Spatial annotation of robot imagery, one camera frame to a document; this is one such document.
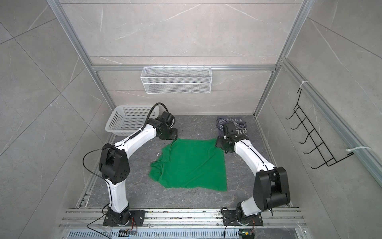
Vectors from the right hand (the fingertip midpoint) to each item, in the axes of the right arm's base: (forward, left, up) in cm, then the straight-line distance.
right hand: (220, 142), depth 90 cm
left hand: (+7, +28, +2) cm, 29 cm away
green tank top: (-9, +20, -10) cm, 24 cm away
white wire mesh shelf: (+40, +28, +19) cm, 52 cm away
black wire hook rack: (-21, -39, +21) cm, 49 cm away
